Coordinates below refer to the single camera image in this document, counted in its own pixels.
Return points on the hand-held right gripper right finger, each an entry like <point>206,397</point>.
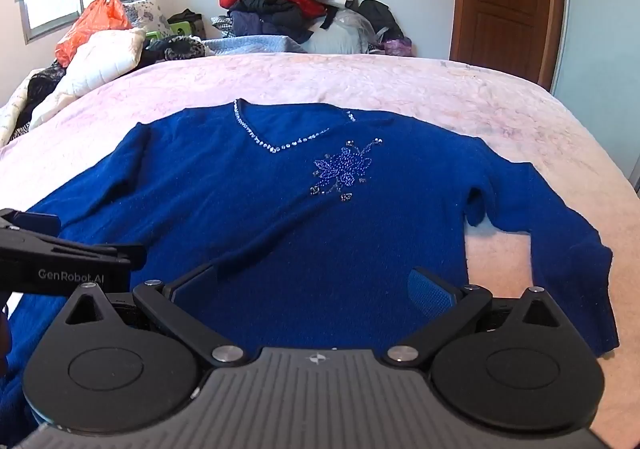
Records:
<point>429,296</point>

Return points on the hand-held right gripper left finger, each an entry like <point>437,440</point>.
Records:
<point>192,288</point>

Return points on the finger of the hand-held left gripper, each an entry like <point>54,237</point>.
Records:
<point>42,223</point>

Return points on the blue knit sweater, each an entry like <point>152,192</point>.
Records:
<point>300,209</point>

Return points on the patterned quilt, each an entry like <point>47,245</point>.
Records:
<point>20,104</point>

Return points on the orange plastic bag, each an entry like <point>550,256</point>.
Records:
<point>95,21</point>

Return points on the pink bed blanket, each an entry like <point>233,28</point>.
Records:
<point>400,84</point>

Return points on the leopard print cloth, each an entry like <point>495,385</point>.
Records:
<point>175,49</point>

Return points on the window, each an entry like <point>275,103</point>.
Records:
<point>55,4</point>

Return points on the green box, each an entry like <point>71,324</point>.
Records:
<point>177,31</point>

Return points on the floral print pillow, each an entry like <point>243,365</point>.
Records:
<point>150,14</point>

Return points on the light blue blanket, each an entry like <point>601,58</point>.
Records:
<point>250,46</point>

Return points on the small black bag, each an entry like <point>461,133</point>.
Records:
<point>185,19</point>

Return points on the purple bag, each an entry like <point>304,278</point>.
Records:
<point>397,47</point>

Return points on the checkered cloth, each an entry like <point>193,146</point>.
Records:
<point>222,26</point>

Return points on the navy garment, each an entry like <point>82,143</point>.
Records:
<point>250,24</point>

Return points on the clear plastic bag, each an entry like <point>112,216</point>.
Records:
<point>345,31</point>

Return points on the pale blue wardrobe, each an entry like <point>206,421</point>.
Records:
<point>595,69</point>

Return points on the brown wooden door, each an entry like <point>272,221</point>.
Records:
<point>500,19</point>

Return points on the black padded jacket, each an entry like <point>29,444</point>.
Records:
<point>270,9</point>

